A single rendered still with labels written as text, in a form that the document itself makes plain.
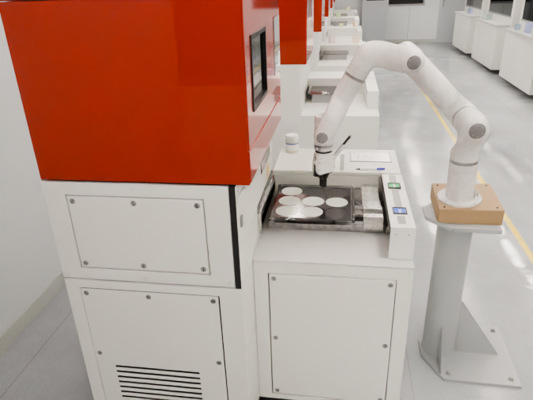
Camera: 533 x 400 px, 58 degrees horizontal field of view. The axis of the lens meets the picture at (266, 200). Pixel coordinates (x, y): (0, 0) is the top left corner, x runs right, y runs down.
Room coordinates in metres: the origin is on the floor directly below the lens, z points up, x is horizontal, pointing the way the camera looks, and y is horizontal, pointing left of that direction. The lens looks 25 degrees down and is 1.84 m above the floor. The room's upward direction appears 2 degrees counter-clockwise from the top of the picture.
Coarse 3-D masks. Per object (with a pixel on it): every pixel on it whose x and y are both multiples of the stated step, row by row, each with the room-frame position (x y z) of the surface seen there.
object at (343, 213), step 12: (312, 192) 2.11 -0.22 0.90; (324, 192) 2.10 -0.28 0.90; (336, 192) 2.10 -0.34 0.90; (348, 192) 2.09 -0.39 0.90; (276, 204) 1.99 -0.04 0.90; (300, 204) 1.98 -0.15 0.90; (324, 204) 1.97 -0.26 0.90; (348, 204) 1.96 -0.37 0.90; (276, 216) 1.87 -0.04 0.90; (288, 216) 1.86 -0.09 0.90; (300, 216) 1.86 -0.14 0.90; (324, 216) 1.85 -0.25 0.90; (336, 216) 1.85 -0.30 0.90; (348, 216) 1.84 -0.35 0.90
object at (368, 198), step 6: (366, 192) 2.13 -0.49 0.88; (372, 192) 2.13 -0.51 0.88; (366, 198) 2.06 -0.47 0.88; (372, 198) 2.05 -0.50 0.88; (378, 198) 2.05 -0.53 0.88; (366, 204) 1.99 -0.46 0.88; (372, 204) 1.99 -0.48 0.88; (378, 204) 1.99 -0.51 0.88; (366, 228) 1.80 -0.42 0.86; (372, 228) 1.80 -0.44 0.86; (378, 228) 1.80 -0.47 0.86
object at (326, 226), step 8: (272, 224) 1.91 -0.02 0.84; (280, 224) 1.90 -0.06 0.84; (288, 224) 1.90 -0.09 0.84; (296, 224) 1.89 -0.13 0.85; (304, 224) 1.88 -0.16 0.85; (312, 224) 1.88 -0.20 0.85; (320, 224) 1.87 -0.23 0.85; (328, 224) 1.87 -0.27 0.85; (336, 224) 1.87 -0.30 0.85; (344, 224) 1.87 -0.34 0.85; (352, 224) 1.86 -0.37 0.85; (360, 224) 1.86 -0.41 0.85; (368, 232) 1.84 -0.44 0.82; (376, 232) 1.83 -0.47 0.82
